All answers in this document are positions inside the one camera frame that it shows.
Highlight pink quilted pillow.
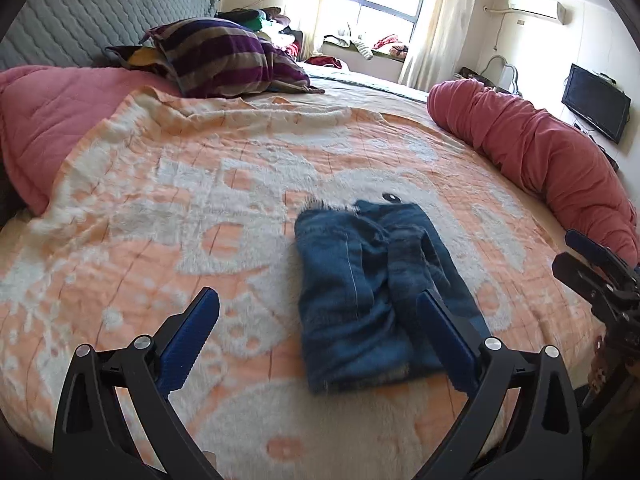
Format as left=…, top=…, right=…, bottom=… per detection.
left=1, top=65, right=180, bottom=214

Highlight black television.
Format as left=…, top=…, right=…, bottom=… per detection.
left=562, top=64, right=631, bottom=143

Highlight blue denim pants lace hem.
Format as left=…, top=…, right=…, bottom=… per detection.
left=294, top=200, right=489, bottom=394

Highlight purple striped pillow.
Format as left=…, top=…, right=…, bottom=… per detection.
left=103, top=18, right=321, bottom=99

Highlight clothes on window sill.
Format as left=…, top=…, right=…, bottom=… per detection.
left=323, top=34, right=408, bottom=62

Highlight grey quilted headboard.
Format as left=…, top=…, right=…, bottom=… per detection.
left=1, top=0, right=221, bottom=70

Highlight clothes pile by window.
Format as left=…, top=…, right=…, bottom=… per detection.
left=219, top=5, right=344, bottom=68

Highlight orange white fleece blanket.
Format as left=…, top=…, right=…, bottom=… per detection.
left=1, top=88, right=601, bottom=479

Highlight red rolled duvet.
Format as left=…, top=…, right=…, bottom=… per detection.
left=426, top=79, right=639, bottom=268

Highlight white air conditioner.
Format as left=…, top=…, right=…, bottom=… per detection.
left=508, top=0, right=566, bottom=25

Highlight white window curtain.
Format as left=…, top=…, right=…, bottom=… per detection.
left=398, top=0, right=475, bottom=91

